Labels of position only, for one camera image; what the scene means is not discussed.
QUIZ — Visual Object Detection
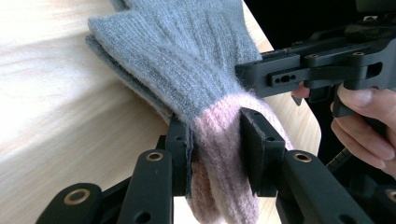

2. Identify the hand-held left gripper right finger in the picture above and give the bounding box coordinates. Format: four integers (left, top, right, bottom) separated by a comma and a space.
241, 106, 286, 197

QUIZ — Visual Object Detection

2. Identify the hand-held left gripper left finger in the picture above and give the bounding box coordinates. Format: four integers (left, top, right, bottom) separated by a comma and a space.
164, 116, 193, 197

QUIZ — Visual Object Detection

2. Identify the grey knit glove pink cuff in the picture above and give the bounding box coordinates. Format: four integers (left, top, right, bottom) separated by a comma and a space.
84, 0, 219, 224
87, 0, 295, 224

